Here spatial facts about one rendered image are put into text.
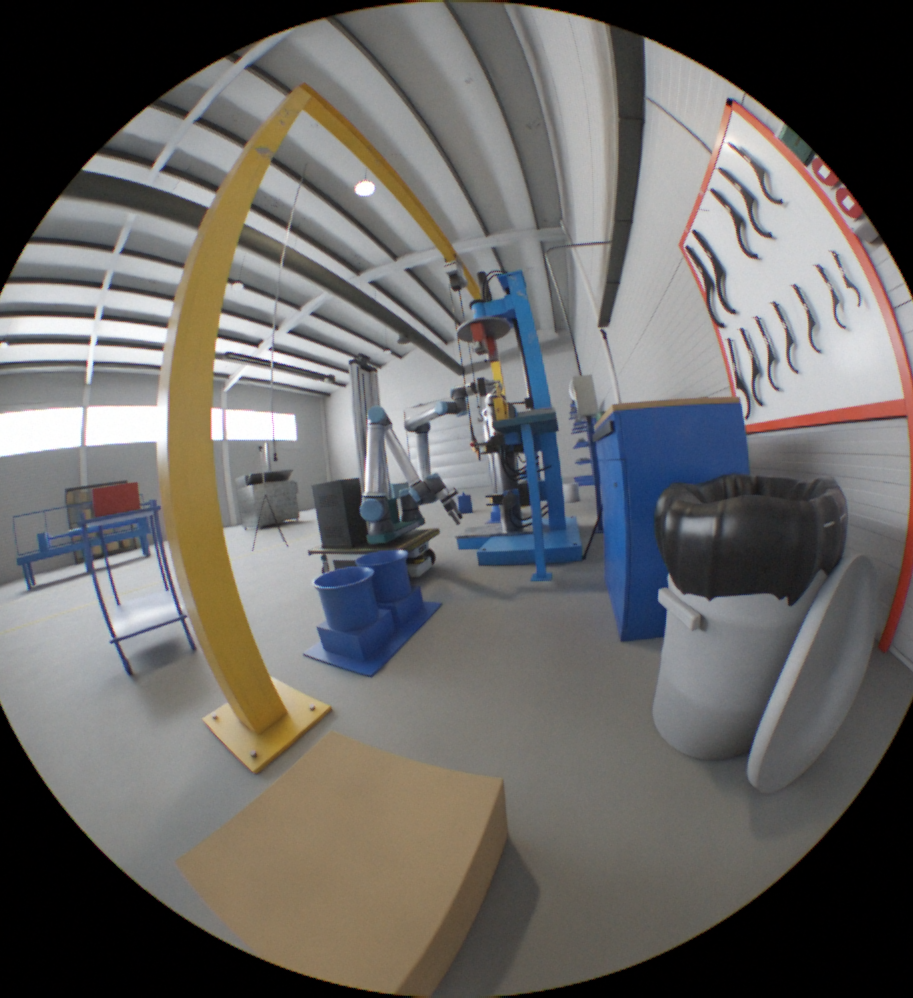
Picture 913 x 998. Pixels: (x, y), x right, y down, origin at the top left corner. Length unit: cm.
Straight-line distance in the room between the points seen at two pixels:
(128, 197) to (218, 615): 606
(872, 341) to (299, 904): 195
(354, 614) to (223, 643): 61
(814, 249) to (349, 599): 257
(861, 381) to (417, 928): 181
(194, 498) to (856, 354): 234
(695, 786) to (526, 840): 41
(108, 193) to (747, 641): 695
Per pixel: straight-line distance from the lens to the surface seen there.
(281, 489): 986
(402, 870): 49
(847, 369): 164
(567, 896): 77
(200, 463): 97
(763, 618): 65
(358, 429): 227
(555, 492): 279
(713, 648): 70
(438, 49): 640
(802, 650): 63
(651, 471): 114
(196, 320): 113
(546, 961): 76
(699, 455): 121
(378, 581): 155
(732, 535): 57
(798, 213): 183
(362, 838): 52
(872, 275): 156
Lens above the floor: 76
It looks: 5 degrees down
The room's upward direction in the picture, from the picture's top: 8 degrees counter-clockwise
